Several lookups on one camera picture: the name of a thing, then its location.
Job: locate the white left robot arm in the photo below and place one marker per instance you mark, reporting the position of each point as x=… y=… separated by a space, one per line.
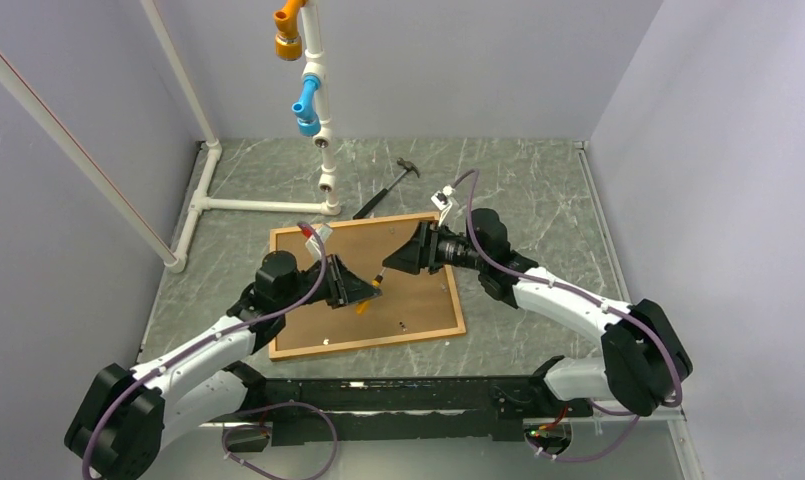
x=129 y=415

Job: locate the yellow handled screwdriver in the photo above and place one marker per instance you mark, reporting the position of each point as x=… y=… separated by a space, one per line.
x=362 y=306

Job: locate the white diagonal pole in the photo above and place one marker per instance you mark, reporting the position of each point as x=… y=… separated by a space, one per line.
x=23 y=93

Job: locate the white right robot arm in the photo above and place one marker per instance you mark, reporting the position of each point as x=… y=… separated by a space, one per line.
x=642 y=364

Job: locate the black claw hammer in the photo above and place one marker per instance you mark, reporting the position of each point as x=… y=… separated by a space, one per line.
x=408 y=167

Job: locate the orange picture frame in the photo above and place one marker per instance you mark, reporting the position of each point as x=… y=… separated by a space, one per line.
x=418 y=301

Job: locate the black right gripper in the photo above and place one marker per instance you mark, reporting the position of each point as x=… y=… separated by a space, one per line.
x=420 y=252

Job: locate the blue pipe nozzle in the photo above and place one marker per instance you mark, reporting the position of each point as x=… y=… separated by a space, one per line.
x=304 y=110

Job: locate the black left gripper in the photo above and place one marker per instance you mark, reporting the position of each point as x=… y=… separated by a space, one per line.
x=343 y=285

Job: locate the aluminium table edge rail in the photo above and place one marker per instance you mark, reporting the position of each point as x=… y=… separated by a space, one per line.
x=581 y=149

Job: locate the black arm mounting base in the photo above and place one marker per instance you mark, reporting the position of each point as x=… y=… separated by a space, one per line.
x=500 y=408

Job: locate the white pvc pipe stand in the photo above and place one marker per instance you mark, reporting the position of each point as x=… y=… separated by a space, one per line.
x=285 y=177

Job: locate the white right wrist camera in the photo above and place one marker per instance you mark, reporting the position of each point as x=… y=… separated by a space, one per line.
x=444 y=201

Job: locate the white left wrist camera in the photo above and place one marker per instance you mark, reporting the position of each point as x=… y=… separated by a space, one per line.
x=316 y=238

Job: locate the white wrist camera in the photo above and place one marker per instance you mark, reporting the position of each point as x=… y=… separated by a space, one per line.
x=316 y=238
x=444 y=201

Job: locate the orange pipe nozzle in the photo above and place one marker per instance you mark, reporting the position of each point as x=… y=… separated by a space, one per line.
x=288 y=43

